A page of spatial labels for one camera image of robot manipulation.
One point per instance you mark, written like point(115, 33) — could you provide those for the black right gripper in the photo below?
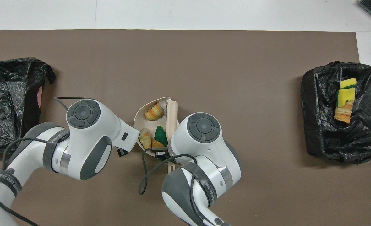
point(166, 154)

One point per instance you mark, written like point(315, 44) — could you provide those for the pale yellow foam chunk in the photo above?
point(154, 113)
point(145, 139)

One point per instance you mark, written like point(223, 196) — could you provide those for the green and yellow sponge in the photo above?
point(160, 135)

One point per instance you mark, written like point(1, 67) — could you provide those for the beige plastic dustpan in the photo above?
point(139, 121)

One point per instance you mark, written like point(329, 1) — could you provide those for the beige hand brush black bristles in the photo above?
point(172, 119)

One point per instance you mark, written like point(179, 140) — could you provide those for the tan layered foam chunk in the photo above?
point(343, 113)

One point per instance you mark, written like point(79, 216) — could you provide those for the yellow sponge piece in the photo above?
point(348, 83)
point(346, 98)

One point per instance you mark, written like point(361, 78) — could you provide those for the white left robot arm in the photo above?
point(84, 135)

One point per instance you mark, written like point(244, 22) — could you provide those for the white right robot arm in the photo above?
point(204, 147)

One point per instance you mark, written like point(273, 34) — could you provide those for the black bag lined bin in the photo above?
point(370, 131)
point(6, 88)

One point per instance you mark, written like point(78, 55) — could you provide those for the brown paper table mat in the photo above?
point(267, 188)

